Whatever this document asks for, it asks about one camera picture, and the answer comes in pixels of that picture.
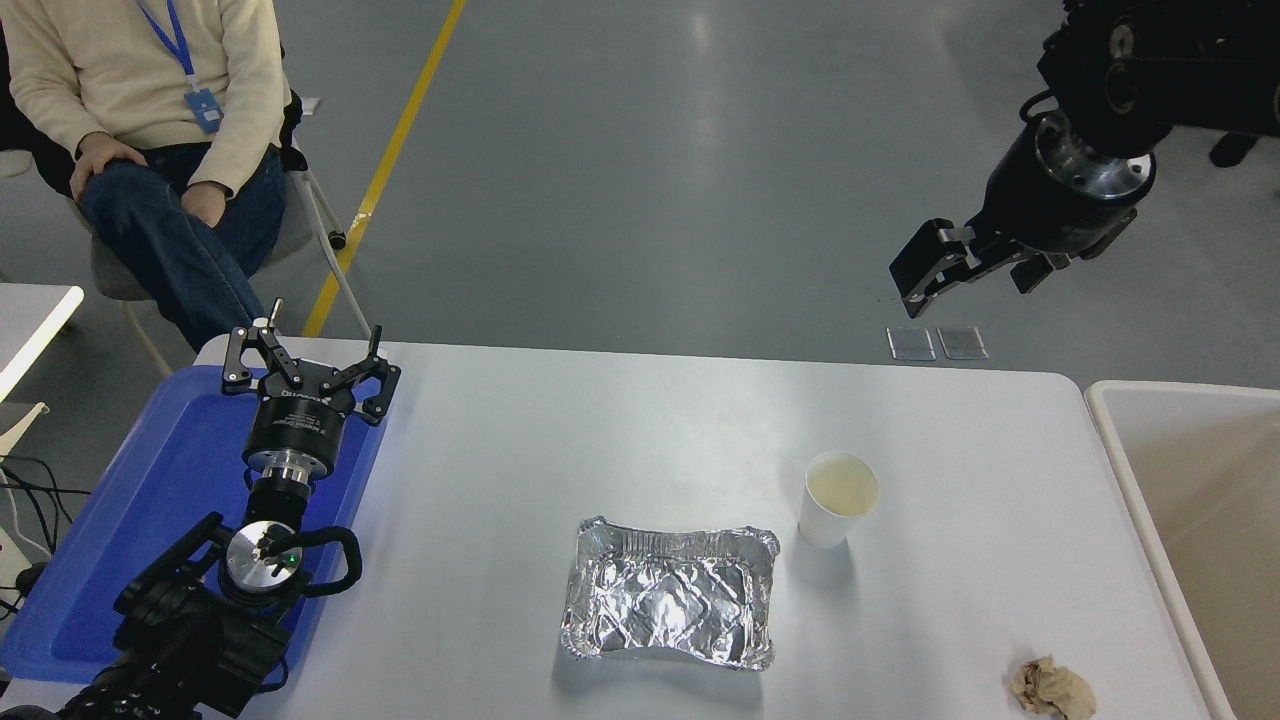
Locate crinkled foil tray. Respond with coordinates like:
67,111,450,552
560,516,781,671

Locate person's right hand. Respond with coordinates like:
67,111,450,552
71,133,150,197

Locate blue lanyard badge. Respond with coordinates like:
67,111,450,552
138,0,223,134

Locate blue plastic tray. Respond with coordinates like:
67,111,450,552
0,365,391,686

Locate black cable bundle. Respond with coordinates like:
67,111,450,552
0,455,93,621

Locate large pale bin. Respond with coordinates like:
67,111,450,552
1085,380,1280,720

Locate white side table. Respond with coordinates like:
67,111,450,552
0,283,86,401

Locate white paper cup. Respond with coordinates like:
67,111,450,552
797,452,881,548

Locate crumpled tan paper ball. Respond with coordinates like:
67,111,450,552
1010,655,1098,720

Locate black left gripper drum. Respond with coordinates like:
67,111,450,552
246,362,359,466

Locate grey chair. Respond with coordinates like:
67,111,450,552
0,90,386,379

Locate person's left hand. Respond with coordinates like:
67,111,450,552
182,181,232,227

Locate person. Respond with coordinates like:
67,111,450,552
0,0,291,351
1209,132,1260,169

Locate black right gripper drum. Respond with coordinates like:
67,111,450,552
985,118,1139,261

